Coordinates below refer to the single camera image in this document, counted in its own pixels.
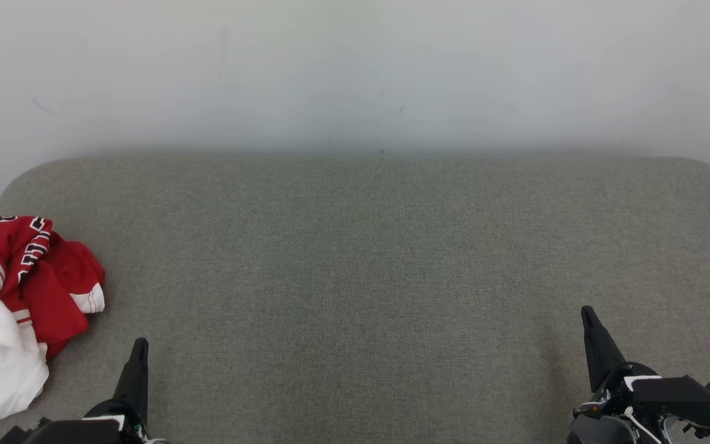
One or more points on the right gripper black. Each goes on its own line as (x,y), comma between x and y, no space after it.
(621,388)

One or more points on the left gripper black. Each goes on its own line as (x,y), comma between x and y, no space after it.
(132,425)

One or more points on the red jersey with black lettering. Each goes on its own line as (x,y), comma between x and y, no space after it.
(53,290)

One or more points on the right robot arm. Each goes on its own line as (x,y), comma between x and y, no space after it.
(598,431)

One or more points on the grey fabric sofa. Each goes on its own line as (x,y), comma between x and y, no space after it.
(355,296)

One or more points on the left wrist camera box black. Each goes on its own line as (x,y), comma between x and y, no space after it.
(65,433)

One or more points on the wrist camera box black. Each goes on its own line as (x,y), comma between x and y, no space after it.
(681,394)
(65,433)

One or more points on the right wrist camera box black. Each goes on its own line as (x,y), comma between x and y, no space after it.
(681,394)

